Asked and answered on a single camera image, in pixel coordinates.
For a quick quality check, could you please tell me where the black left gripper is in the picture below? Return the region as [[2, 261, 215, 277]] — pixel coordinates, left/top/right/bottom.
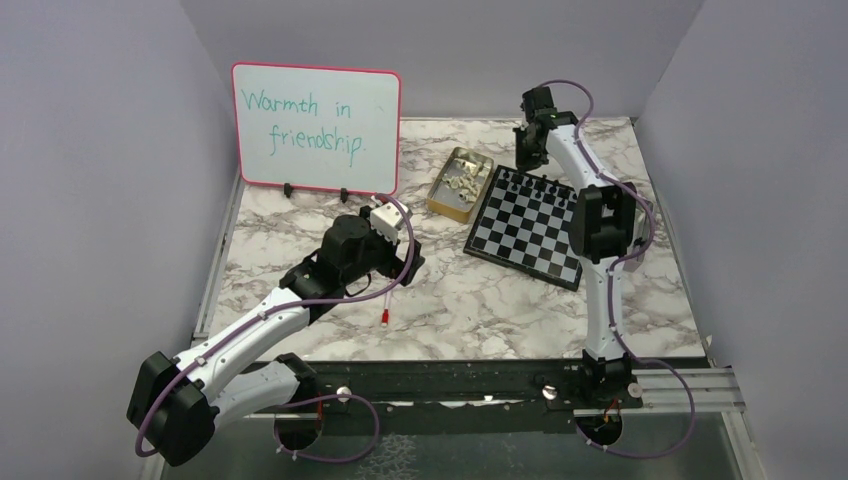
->
[[342, 207, 425, 286]]

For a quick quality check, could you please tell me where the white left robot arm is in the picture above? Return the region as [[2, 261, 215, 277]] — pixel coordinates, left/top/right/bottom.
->
[[127, 200, 424, 466]]

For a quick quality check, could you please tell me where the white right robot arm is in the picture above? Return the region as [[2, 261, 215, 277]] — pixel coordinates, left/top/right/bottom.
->
[[514, 81, 636, 407]]

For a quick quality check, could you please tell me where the pile of white chess pieces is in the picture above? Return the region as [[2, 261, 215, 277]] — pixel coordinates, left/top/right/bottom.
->
[[443, 156, 485, 204]]

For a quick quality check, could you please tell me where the white and red marker pen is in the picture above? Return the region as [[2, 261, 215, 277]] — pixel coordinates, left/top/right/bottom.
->
[[381, 293, 392, 326]]

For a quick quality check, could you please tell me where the gold tin tray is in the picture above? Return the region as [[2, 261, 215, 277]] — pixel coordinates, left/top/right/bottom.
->
[[426, 147, 495, 224]]

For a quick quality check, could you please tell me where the black and silver chessboard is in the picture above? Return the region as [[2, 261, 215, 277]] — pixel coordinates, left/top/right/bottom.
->
[[463, 165, 582, 291]]

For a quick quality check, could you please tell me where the pink tin tray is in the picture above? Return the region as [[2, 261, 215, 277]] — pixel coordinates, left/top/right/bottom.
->
[[623, 199, 655, 273]]

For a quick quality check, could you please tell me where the pink framed whiteboard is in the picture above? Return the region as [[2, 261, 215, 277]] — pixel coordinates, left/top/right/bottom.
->
[[230, 62, 402, 194]]

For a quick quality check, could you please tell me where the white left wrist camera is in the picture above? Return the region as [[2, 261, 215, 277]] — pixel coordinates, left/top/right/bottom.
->
[[368, 202, 411, 245]]

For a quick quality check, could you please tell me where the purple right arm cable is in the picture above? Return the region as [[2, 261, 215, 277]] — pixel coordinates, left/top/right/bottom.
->
[[536, 80, 697, 462]]

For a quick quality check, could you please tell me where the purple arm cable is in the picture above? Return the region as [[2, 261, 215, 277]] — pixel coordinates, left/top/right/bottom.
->
[[536, 80, 697, 462], [135, 193, 417, 465]]

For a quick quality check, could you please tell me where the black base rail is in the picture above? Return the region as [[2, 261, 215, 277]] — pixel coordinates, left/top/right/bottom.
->
[[260, 359, 642, 436]]

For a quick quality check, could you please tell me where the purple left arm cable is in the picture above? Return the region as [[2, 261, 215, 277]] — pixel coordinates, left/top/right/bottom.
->
[[135, 193, 417, 465]]

